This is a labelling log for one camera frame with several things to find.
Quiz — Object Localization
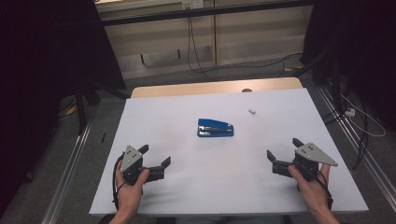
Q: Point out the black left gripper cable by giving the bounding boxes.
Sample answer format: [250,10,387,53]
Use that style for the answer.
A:
[111,154,126,211]

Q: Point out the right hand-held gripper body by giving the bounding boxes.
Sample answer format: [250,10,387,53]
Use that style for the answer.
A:
[292,142,339,183]

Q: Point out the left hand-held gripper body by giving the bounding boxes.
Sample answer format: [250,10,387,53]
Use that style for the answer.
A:
[120,145,148,186]

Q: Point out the white wall socket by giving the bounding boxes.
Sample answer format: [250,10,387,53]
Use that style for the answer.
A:
[181,0,205,9]

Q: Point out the white table cover board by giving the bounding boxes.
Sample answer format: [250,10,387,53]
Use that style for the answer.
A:
[88,88,370,217]

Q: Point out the black hanging wall cables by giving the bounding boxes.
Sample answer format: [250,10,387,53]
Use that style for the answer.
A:
[186,15,216,80]

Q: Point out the blue stapler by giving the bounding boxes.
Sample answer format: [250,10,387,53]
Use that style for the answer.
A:
[196,118,234,138]

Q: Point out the white floor cable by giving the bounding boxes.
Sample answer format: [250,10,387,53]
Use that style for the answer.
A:
[339,92,388,138]

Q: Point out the large black curtain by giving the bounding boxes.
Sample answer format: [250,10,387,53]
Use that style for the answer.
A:
[0,0,126,216]

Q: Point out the black curtain with stand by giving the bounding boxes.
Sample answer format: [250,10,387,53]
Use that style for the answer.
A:
[299,0,396,133]

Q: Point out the black horizontal bar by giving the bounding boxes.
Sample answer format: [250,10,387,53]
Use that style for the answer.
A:
[101,0,314,27]

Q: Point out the person's left hand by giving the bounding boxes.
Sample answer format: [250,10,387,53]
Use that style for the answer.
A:
[115,169,150,216]

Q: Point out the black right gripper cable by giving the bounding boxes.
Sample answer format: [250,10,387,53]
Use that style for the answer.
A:
[316,170,334,210]

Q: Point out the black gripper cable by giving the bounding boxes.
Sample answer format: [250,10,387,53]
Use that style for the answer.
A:
[316,170,334,210]
[111,154,126,211]

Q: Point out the person's right hand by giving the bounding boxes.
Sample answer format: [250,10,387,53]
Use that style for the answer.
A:
[288,163,332,216]

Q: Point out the black stand legs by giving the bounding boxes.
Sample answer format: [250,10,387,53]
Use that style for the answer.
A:
[74,78,129,135]

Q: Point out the wooden table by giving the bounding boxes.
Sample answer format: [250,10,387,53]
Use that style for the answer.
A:
[130,77,304,99]

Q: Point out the aluminium floor rail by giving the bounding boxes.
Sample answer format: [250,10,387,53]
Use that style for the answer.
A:
[317,86,396,204]
[40,122,92,224]

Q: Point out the black floor cable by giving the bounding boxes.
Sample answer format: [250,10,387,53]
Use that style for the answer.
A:
[199,51,304,78]

